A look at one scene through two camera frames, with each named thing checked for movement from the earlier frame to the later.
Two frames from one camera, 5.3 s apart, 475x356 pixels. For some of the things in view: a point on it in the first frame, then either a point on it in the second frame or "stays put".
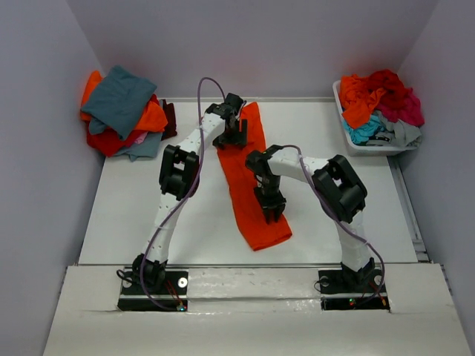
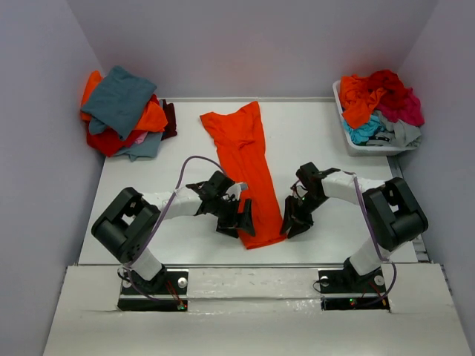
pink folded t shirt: x=140 y=139 stays put
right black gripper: x=277 y=203 → x=301 y=222
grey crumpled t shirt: x=400 y=133 stays put
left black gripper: x=219 y=140 → x=243 y=222
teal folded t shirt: x=118 y=101 stays put
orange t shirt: x=242 y=182 stays put
